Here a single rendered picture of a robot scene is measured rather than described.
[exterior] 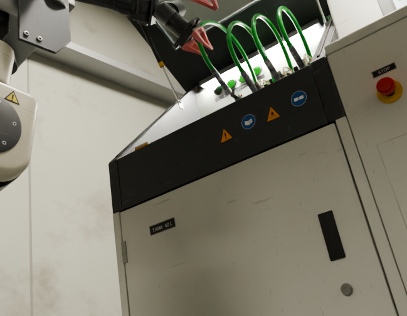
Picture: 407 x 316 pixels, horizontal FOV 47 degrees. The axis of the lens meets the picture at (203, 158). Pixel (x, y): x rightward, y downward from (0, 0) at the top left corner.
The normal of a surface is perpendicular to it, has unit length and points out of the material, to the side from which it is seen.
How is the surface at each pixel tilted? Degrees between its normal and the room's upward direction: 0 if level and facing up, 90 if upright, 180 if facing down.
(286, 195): 90
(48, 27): 90
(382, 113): 90
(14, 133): 90
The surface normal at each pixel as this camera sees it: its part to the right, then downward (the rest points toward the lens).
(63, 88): 0.71, -0.40
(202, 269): -0.56, -0.26
